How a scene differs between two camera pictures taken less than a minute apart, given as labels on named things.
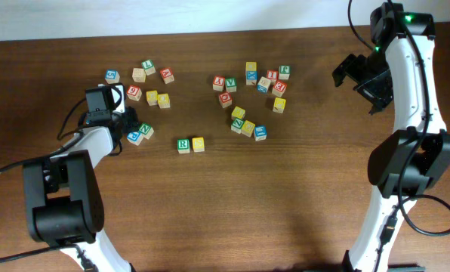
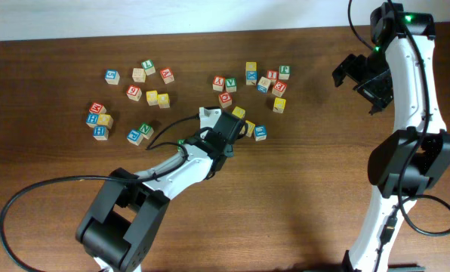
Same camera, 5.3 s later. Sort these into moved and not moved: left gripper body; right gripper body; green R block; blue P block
Moved: left gripper body
Not moved: blue P block; green R block; right gripper body
